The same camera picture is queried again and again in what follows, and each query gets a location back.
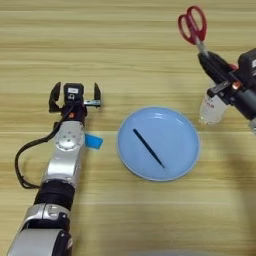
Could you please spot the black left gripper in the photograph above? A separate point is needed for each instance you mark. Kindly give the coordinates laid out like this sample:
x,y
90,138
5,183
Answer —
x,y
75,111

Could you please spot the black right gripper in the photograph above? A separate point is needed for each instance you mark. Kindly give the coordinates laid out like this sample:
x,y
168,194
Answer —
x,y
245,96

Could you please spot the small blue rectangular block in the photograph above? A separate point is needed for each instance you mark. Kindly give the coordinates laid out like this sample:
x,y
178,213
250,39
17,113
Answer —
x,y
95,141

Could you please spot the light blue round plate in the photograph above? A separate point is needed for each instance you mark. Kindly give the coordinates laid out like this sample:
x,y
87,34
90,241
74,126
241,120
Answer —
x,y
173,146

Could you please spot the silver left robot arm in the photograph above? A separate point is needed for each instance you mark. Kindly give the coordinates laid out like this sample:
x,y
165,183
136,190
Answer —
x,y
63,160

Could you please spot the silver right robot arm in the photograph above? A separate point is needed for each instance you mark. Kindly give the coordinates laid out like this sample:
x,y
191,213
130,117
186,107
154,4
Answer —
x,y
253,126

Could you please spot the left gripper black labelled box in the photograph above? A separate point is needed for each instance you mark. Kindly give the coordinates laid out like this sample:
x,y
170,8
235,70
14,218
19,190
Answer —
x,y
73,91

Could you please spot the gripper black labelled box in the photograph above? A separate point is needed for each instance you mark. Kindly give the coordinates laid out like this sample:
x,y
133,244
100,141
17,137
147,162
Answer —
x,y
248,65
73,91

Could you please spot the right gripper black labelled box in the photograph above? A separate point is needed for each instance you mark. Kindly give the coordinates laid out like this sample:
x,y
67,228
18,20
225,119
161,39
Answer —
x,y
248,65

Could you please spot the thin black stick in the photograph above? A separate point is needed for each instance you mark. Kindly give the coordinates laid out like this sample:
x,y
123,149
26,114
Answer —
x,y
148,148

